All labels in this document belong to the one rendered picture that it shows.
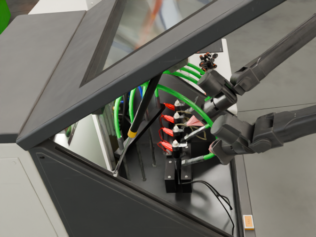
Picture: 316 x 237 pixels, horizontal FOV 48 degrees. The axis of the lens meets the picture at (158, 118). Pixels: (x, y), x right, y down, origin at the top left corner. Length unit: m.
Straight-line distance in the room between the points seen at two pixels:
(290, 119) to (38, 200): 0.69
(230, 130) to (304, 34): 0.41
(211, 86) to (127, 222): 0.47
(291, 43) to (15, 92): 0.81
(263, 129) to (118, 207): 0.44
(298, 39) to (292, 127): 0.37
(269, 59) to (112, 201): 0.62
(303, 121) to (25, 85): 0.72
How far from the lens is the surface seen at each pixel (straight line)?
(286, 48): 1.16
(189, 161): 1.20
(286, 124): 0.88
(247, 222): 1.27
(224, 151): 1.03
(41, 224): 1.16
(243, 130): 0.93
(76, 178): 0.95
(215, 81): 1.09
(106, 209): 1.03
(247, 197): 1.35
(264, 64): 1.13
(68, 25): 1.34
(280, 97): 3.42
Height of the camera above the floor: 2.01
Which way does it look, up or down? 39 degrees down
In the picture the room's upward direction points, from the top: 8 degrees counter-clockwise
